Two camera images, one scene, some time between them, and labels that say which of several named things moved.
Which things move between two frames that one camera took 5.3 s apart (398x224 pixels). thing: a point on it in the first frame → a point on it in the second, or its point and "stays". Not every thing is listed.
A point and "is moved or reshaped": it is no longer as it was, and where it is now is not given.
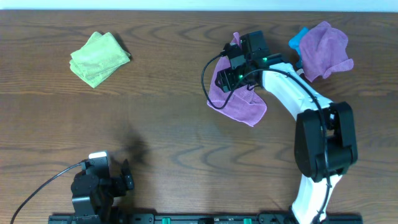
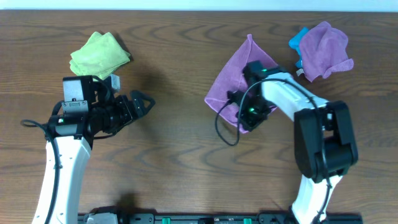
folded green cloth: (97, 58) stays
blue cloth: (295, 43) stays
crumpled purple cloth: (324, 51) stays
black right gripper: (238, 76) → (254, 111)
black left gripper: (123, 182) → (131, 107)
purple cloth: (244, 102) is moved or reshaped
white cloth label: (300, 71) stays
